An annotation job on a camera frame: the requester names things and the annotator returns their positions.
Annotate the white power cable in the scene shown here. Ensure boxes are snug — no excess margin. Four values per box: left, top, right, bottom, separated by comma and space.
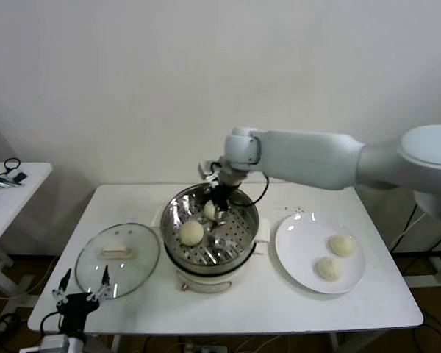
389, 211, 428, 248

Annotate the black looped strap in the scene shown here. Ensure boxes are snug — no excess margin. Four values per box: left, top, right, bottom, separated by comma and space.
0, 157, 21, 178

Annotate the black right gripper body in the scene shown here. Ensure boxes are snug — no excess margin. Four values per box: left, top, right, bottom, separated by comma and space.
210, 183, 234, 213

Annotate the black adapter cable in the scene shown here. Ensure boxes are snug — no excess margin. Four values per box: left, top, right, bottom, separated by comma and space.
389, 204, 417, 253

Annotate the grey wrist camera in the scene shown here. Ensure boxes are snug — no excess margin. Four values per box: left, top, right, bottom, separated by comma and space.
39, 333, 70, 353
197, 159, 223, 184

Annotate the grey white tool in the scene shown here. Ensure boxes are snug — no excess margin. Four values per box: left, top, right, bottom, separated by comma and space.
0, 172, 25, 189

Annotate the white electric cooker base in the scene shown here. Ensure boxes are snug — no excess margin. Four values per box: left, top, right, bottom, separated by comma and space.
150, 205, 270, 295

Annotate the perforated steel steamer basket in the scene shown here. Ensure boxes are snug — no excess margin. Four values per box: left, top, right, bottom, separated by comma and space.
159, 185, 260, 275

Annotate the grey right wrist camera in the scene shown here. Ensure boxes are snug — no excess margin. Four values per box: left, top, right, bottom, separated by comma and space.
197, 159, 223, 184

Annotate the white power strip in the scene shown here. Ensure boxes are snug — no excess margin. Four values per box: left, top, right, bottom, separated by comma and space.
183, 341, 229, 353

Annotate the round glass lid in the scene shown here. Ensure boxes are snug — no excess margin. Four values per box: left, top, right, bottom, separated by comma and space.
75, 222, 160, 301

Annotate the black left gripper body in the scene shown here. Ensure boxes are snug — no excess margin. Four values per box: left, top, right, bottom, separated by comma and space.
57, 293, 101, 334

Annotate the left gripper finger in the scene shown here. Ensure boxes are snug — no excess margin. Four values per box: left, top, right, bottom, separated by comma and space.
51, 268, 74, 304
87, 264, 112, 302

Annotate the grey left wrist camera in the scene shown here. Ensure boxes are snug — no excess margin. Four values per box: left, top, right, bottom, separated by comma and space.
39, 333, 70, 353

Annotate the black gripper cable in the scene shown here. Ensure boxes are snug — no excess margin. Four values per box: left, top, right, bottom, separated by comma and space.
40, 310, 63, 334
229, 174, 270, 206

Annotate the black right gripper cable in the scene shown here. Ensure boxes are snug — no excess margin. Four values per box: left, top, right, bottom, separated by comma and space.
229, 174, 270, 206

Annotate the black metal floor bar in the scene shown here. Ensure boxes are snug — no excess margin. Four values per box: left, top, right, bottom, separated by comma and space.
389, 251, 441, 264

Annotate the round white plate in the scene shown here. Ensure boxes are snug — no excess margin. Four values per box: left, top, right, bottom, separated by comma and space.
273, 212, 366, 294

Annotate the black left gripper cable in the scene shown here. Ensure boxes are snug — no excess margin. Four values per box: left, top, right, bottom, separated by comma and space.
40, 310, 63, 334

